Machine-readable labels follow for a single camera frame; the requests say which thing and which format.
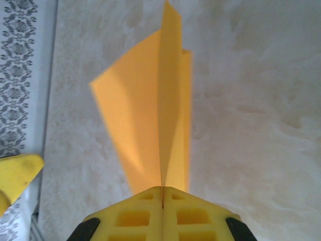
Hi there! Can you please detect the aluminium side rail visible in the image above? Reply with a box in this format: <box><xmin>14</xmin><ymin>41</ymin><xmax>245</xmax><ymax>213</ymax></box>
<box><xmin>30</xmin><ymin>0</ymin><xmax>59</xmax><ymax>241</ymax></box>

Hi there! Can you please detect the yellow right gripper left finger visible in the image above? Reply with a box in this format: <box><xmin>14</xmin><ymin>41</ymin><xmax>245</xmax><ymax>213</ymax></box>
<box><xmin>67</xmin><ymin>186</ymin><xmax>164</xmax><ymax>241</ymax></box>

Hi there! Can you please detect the orange paper sheet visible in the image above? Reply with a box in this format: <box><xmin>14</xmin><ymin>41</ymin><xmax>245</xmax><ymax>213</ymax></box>
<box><xmin>88</xmin><ymin>0</ymin><xmax>194</xmax><ymax>196</ymax></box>

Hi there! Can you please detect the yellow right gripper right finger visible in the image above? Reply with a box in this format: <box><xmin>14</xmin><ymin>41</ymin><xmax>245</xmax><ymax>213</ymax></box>
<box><xmin>163</xmin><ymin>186</ymin><xmax>256</xmax><ymax>241</ymax></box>

